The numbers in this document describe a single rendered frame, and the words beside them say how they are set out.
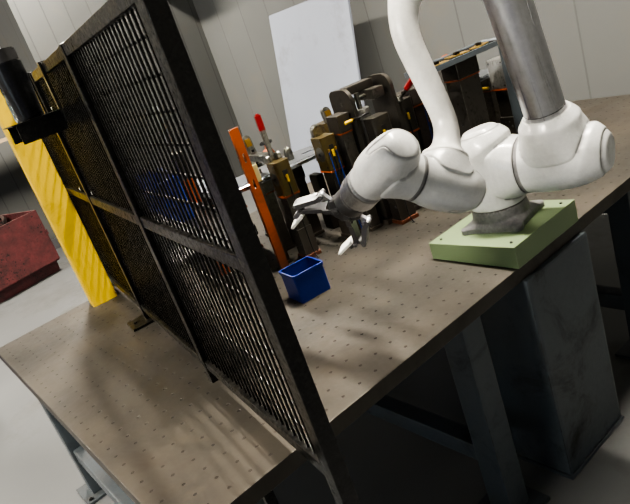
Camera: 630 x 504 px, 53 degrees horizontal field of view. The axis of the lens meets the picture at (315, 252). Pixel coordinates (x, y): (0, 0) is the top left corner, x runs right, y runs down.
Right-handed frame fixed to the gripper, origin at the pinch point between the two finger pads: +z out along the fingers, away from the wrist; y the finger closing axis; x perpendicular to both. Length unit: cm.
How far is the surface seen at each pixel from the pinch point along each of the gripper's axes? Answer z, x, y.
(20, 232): 454, -162, 166
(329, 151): 29, -53, 1
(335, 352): 6.3, 23.5, -15.6
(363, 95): 21, -75, -1
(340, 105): 24, -69, 4
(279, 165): 34, -42, 13
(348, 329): 10.0, 14.2, -18.2
